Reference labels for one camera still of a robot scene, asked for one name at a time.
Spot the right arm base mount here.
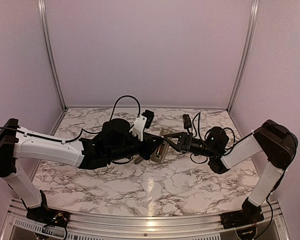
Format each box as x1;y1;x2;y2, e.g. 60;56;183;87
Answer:
220;210;265;229

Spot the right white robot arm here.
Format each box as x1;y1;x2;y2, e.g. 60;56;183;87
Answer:
163;119;299;224

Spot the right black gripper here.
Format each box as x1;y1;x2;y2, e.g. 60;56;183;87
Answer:
163;131;217;158

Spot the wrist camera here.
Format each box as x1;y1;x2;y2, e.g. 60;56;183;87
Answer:
182;114;192;130
130;109;155;142

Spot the front aluminium rail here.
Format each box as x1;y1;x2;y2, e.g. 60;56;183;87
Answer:
0;198;291;240

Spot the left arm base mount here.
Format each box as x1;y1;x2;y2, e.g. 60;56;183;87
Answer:
26;190;70;228

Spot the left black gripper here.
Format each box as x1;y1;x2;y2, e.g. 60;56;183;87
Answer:
108;132;164;163

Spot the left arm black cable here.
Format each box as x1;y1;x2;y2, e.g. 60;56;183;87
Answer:
0;94;142;145

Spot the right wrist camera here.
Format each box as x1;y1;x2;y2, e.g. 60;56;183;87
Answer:
182;114;192;130

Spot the grey battery cover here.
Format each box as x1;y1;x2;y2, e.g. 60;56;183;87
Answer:
134;157;144;164

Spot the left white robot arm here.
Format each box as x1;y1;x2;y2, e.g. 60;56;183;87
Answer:
0;118;164;223

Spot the right aluminium frame post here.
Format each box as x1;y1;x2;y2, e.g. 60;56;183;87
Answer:
226;0;260;114

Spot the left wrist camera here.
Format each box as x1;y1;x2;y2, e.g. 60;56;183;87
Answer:
130;109;155;142

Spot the aluminium frame post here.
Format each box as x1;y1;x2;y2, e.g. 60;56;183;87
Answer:
226;0;260;114
37;0;67;112

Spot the left aluminium frame post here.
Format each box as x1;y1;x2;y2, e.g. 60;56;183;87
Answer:
37;0;67;112

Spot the grey remote control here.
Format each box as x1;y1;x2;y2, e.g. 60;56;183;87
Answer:
150;128;172;164

